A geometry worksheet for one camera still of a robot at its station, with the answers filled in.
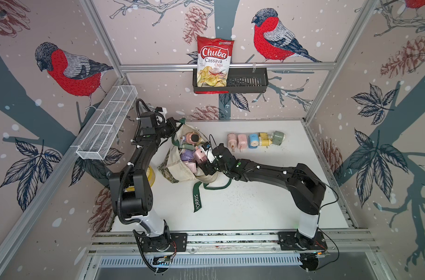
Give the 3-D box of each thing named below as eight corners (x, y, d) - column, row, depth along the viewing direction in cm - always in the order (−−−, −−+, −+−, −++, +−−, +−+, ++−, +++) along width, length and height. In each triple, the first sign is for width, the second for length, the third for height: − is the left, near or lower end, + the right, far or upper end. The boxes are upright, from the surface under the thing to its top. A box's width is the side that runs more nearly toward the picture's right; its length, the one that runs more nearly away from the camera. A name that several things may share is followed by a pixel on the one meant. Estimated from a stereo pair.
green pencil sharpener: (270, 145, 109) (273, 138, 104) (268, 138, 113) (271, 130, 108) (282, 145, 109) (286, 138, 104) (280, 138, 113) (283, 130, 108)
